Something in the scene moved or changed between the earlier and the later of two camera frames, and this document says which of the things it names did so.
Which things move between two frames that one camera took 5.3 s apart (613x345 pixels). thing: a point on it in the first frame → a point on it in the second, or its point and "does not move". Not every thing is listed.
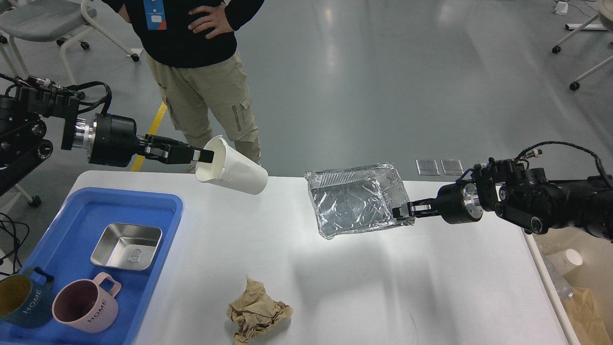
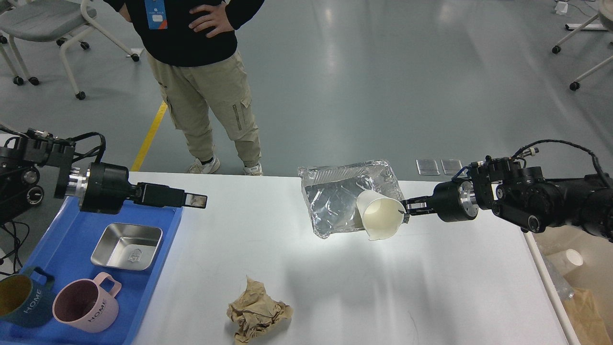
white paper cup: (221, 165) → (381, 216)
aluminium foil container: (352, 198) does not move
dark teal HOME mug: (26, 299) does not move
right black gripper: (456, 203) does not move
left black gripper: (110, 140) → (103, 188)
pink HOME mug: (89, 305) does not move
